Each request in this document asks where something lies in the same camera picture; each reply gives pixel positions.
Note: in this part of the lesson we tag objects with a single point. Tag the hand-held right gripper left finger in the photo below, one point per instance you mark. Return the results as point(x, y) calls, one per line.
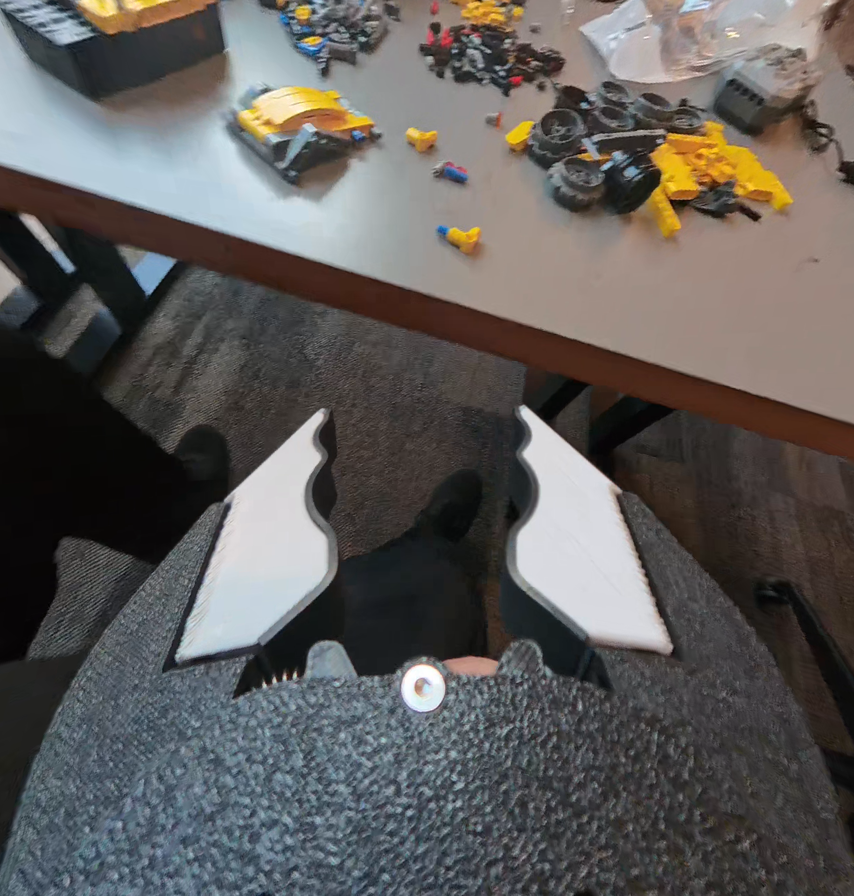
point(259, 560)

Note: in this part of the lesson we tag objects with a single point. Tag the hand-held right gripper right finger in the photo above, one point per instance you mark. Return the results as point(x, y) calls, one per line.
point(581, 560)

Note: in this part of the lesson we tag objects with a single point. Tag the yellow angle connector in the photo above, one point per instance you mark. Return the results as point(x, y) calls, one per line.
point(421, 138)
point(465, 239)

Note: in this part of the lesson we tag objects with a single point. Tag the person's black shoe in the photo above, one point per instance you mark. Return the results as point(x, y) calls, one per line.
point(455, 500)
point(204, 451)

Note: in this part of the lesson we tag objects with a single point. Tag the black table leg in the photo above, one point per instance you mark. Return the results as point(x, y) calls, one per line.
point(112, 280)
point(630, 420)

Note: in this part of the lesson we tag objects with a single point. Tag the black wheel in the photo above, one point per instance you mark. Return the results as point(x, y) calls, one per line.
point(572, 99)
point(630, 183)

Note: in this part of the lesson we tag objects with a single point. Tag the yellow beam chassis assembly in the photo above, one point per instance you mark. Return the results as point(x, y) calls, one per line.
point(714, 161)

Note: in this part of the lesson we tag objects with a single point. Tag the yellow curved panel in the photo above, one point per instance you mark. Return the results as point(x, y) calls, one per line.
point(519, 136)

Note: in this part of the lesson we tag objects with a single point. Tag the yellow and grey brick assembly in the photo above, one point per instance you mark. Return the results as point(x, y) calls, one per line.
point(294, 105)

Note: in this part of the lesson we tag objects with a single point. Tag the grey battery box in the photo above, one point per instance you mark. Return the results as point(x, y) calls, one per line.
point(756, 91)

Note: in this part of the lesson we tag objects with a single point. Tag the pile of black red pieces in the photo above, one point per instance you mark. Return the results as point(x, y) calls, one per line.
point(490, 56)

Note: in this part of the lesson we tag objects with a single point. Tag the black and yellow brick assembly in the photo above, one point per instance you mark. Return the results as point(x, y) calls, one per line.
point(154, 49)

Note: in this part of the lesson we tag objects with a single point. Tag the empty clear plastic bag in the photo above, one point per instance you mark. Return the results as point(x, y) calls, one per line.
point(665, 42)

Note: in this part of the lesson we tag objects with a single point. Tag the pile of blue grey pieces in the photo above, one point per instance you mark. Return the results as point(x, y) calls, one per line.
point(336, 31)

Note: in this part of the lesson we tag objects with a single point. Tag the pile of yellow pieces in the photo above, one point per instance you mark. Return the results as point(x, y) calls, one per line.
point(493, 10)

